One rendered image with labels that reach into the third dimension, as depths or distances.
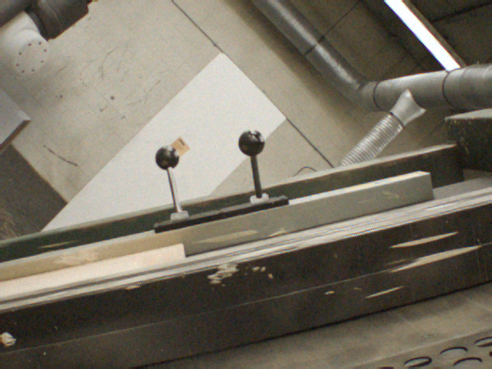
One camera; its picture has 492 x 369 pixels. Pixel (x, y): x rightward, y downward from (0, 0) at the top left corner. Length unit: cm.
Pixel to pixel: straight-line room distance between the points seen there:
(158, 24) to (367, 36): 257
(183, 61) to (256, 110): 446
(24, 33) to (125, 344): 61
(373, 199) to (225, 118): 362
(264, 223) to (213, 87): 363
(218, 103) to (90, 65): 459
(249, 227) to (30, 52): 41
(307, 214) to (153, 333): 54
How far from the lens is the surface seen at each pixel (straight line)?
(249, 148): 105
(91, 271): 105
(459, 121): 141
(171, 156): 115
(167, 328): 61
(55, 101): 918
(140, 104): 910
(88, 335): 62
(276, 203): 110
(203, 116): 471
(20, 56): 111
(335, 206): 112
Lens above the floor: 147
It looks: 1 degrees up
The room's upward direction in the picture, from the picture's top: 45 degrees clockwise
